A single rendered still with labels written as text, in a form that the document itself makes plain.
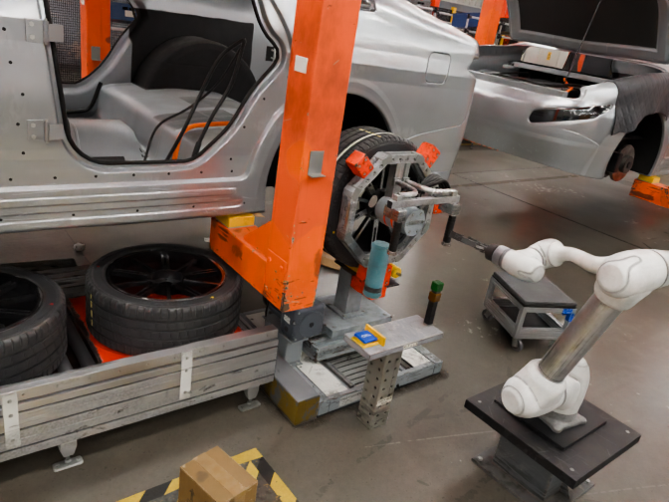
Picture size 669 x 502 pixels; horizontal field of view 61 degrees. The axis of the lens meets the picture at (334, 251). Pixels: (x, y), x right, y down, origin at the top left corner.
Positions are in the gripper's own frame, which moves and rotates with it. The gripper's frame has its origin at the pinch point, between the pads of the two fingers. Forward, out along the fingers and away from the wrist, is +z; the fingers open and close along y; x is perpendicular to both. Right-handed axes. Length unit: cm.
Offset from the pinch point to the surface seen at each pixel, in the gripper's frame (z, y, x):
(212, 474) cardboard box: -18, -99, -100
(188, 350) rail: 24, -97, -77
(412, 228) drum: 14.0, -16.5, -4.6
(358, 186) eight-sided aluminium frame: 28, -43, 4
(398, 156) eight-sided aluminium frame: 27.9, -28.3, 22.1
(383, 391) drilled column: -11, -20, -73
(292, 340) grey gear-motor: 34, -40, -73
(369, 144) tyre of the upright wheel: 37, -39, 22
